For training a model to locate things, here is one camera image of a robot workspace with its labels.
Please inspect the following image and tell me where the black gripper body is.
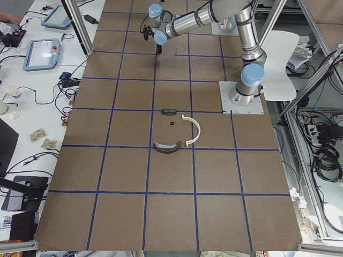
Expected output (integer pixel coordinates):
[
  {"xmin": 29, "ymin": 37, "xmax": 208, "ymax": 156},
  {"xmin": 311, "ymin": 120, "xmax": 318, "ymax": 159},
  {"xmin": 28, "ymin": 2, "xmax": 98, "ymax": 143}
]
[{"xmin": 143, "ymin": 25, "xmax": 153, "ymax": 41}]

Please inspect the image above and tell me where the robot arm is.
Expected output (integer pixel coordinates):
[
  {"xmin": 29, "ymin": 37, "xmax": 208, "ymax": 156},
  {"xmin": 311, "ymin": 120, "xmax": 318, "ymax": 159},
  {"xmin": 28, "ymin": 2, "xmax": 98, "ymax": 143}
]
[{"xmin": 140, "ymin": 1, "xmax": 266, "ymax": 107}]

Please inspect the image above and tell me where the black power adapter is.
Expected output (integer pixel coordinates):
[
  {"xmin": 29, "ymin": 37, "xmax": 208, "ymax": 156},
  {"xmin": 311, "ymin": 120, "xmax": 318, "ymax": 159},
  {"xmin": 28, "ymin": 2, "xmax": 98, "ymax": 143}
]
[{"xmin": 84, "ymin": 14, "xmax": 99, "ymax": 24}]

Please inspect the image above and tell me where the black brake pad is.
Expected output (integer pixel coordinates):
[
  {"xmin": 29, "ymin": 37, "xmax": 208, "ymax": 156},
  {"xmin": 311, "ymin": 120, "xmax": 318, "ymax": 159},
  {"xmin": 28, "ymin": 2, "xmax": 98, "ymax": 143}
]
[{"xmin": 161, "ymin": 109, "xmax": 177, "ymax": 116}]

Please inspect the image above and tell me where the blue teach pendant far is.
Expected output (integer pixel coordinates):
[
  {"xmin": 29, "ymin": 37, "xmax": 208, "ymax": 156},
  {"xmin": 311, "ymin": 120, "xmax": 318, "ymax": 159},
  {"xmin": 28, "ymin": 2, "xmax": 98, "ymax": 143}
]
[{"xmin": 41, "ymin": 5, "xmax": 71, "ymax": 29}]

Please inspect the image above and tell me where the blue teach pendant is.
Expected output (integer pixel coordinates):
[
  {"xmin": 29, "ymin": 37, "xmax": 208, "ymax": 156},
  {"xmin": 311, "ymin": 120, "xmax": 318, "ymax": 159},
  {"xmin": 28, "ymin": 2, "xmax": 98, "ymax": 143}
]
[
  {"xmin": 41, "ymin": 5, "xmax": 71, "ymax": 29},
  {"xmin": 23, "ymin": 38, "xmax": 61, "ymax": 71}
]

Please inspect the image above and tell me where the white curved plastic arc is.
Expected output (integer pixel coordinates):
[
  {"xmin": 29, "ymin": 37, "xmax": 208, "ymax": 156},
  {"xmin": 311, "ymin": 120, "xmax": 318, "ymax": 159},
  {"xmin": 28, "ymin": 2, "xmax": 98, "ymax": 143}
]
[{"xmin": 181, "ymin": 115, "xmax": 202, "ymax": 147}]

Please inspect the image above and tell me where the green brake shoe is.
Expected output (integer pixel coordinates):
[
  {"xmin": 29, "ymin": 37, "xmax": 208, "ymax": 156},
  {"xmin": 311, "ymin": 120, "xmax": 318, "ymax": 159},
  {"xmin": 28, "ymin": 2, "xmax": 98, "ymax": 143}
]
[{"xmin": 153, "ymin": 141, "xmax": 182, "ymax": 154}]

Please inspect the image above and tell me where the blue teach pendant near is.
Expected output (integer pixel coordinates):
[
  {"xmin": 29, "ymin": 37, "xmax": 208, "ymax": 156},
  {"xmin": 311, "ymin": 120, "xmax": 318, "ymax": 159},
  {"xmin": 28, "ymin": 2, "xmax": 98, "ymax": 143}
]
[{"xmin": 23, "ymin": 38, "xmax": 61, "ymax": 71}]

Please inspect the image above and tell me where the white plastic chair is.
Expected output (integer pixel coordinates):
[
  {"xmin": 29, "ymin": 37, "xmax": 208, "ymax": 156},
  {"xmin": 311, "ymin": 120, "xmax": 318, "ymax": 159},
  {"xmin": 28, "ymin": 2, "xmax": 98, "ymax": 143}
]
[{"xmin": 262, "ymin": 31, "xmax": 299, "ymax": 101}]

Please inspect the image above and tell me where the white paper cup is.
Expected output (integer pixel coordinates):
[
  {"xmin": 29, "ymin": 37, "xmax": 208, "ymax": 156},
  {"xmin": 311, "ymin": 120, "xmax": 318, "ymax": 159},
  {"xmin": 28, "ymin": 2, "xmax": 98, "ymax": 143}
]
[{"xmin": 6, "ymin": 85, "xmax": 23, "ymax": 99}]

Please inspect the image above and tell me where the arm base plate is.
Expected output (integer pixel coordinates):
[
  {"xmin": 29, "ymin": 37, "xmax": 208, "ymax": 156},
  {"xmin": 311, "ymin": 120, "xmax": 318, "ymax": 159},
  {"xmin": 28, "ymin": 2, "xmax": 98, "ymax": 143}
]
[
  {"xmin": 211, "ymin": 22, "xmax": 238, "ymax": 36},
  {"xmin": 219, "ymin": 81, "xmax": 264, "ymax": 115}
]

